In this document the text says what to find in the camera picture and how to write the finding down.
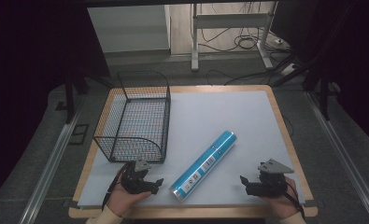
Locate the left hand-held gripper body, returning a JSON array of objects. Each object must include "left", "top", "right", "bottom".
[{"left": 120, "top": 159, "right": 153, "bottom": 196}]

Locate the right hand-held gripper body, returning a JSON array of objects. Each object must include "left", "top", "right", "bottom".
[{"left": 256, "top": 158, "right": 295, "bottom": 198}]

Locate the person's left hand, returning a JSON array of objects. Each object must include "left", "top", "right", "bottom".
[{"left": 106, "top": 172, "right": 152, "bottom": 218}]

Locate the person's right hand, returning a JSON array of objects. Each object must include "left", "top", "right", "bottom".
[{"left": 260, "top": 175, "right": 300, "bottom": 220}]

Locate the blue plastic-wrapped roll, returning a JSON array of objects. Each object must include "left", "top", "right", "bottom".
[{"left": 169, "top": 130, "right": 238, "bottom": 203}]

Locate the pale grey table mat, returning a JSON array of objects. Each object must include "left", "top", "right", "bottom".
[{"left": 77, "top": 90, "right": 306, "bottom": 209}]

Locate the dark metal stand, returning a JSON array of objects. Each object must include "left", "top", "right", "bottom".
[
  {"left": 301, "top": 69, "right": 334, "bottom": 122},
  {"left": 63, "top": 70, "right": 91, "bottom": 125}
]

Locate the white power strip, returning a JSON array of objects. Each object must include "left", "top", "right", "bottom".
[{"left": 279, "top": 63, "right": 299, "bottom": 77}]

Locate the white cabinet panel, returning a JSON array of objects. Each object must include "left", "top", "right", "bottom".
[{"left": 87, "top": 5, "right": 171, "bottom": 54}]

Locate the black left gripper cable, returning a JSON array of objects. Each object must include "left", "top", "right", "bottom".
[{"left": 101, "top": 163, "right": 129, "bottom": 212}]

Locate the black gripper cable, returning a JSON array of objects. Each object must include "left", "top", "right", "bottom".
[
  {"left": 283, "top": 181, "right": 306, "bottom": 219},
  {"left": 101, "top": 163, "right": 129, "bottom": 212}
]

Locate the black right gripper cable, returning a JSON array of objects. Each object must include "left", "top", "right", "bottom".
[{"left": 283, "top": 181, "right": 306, "bottom": 219}]

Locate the black wire basket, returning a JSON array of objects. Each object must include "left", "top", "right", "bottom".
[{"left": 92, "top": 70, "right": 172, "bottom": 164}]

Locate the black floor bracket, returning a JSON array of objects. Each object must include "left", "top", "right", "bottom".
[{"left": 67, "top": 123, "right": 90, "bottom": 146}]

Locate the aluminium floor rail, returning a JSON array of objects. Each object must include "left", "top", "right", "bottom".
[
  {"left": 18, "top": 105, "right": 81, "bottom": 224},
  {"left": 305, "top": 91, "right": 369, "bottom": 220}
]

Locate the tangle of black floor cables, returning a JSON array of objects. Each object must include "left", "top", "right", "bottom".
[{"left": 200, "top": 27, "right": 287, "bottom": 54}]

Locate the white metal desk frame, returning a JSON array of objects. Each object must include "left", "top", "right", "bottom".
[{"left": 190, "top": 1, "right": 278, "bottom": 73}]

